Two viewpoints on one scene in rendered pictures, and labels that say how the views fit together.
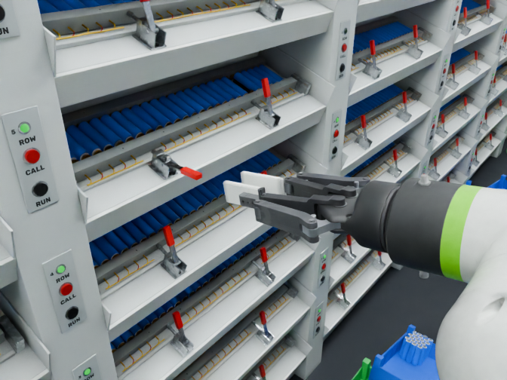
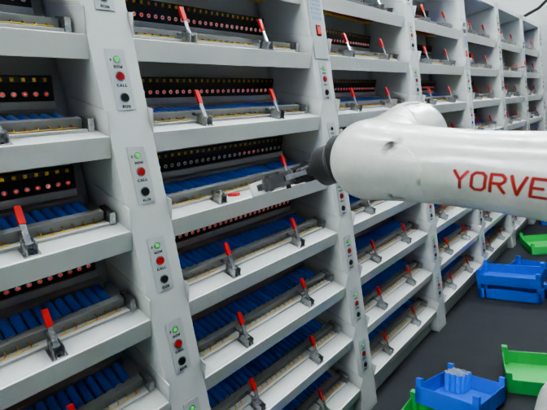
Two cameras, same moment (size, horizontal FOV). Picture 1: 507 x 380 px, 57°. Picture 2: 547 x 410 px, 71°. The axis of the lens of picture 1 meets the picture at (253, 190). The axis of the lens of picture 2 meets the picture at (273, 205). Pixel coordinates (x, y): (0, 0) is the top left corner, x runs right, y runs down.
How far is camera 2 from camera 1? 0.39 m
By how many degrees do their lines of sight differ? 22
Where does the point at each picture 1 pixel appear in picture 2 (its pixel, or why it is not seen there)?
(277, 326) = (326, 352)
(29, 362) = (137, 316)
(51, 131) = (151, 160)
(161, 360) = (230, 350)
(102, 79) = (178, 137)
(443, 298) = (479, 346)
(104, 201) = (182, 212)
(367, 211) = (316, 156)
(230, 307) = (281, 320)
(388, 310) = (432, 359)
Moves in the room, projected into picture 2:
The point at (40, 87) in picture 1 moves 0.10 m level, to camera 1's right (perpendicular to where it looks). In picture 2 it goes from (146, 136) to (190, 128)
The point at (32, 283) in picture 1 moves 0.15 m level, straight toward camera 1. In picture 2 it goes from (140, 250) to (151, 265)
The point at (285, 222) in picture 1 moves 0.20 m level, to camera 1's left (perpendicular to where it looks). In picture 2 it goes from (277, 181) to (180, 197)
